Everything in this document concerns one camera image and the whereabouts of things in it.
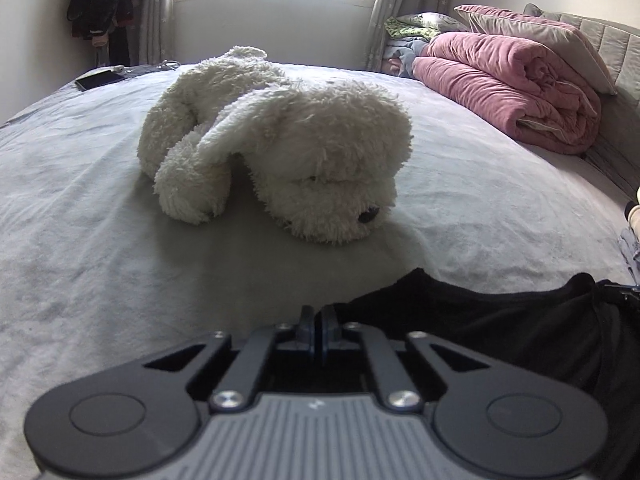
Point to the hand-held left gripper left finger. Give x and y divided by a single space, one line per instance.
306 331

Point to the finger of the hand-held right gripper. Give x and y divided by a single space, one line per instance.
622 287

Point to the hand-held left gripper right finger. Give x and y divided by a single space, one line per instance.
330 331

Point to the black T-shirt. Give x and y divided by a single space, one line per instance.
500 320

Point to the grey folded garment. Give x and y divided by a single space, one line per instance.
631 252

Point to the beige folded garment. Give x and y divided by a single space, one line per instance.
635 212

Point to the white plush dog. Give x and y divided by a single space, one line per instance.
300 135

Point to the grey quilted headboard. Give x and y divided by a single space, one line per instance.
620 60

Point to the folded pink quilt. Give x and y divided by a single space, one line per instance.
500 85

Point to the pink and grey pillow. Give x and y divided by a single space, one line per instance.
540 30

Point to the blue folded cloth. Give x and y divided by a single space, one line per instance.
405 55

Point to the green patterned blanket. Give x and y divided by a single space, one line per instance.
405 27

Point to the black phone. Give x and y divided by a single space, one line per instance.
100 80

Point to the grey patterned pillow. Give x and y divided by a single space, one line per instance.
435 20

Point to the grey patterned curtain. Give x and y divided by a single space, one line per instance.
400 10
155 25

